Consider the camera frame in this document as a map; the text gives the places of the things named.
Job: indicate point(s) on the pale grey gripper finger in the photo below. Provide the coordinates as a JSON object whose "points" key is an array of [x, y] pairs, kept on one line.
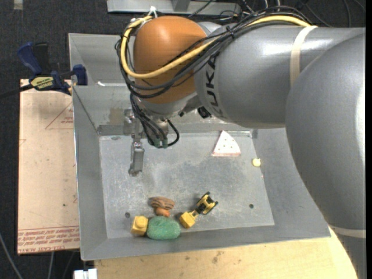
{"points": [[133, 163], [141, 158]]}

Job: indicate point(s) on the grey metal bin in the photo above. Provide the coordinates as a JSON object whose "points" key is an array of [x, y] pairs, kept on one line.
{"points": [[186, 179]]}

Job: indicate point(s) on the brown and orange toy mushroom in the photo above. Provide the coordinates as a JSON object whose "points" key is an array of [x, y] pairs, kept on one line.
{"points": [[161, 203]]}

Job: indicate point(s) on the yellow building brick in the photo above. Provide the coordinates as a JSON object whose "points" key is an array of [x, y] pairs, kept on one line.
{"points": [[139, 226]]}

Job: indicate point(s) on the white dotted triangular pad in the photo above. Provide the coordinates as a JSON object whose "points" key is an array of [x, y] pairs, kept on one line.
{"points": [[225, 145]]}

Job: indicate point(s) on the green sponge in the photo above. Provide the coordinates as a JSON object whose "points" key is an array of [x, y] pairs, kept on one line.
{"points": [[162, 228]]}

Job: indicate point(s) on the yellow toy excavator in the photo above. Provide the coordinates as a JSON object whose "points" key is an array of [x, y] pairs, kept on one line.
{"points": [[203, 206]]}

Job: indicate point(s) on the brown cardboard board, red print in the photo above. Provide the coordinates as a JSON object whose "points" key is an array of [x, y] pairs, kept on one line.
{"points": [[46, 167]]}

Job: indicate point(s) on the small pale yellow ball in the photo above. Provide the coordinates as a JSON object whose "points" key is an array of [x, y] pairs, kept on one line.
{"points": [[256, 162]]}

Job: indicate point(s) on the black cylinder on white bracket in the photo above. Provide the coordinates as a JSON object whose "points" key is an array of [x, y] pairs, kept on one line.
{"points": [[204, 111]]}

